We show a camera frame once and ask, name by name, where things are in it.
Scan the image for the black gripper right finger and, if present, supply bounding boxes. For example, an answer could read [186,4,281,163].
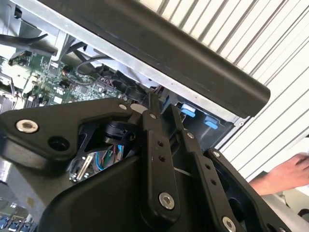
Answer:
[161,103,288,232]

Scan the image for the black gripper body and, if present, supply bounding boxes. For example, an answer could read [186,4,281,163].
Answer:
[38,154,218,232]

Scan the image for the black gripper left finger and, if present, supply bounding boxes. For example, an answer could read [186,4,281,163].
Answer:
[0,91,182,218]

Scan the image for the hard disk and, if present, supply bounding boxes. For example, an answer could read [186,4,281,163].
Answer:
[180,103,219,129]

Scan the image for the person's bare hand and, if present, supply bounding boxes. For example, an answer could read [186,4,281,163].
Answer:
[248,153,309,197]

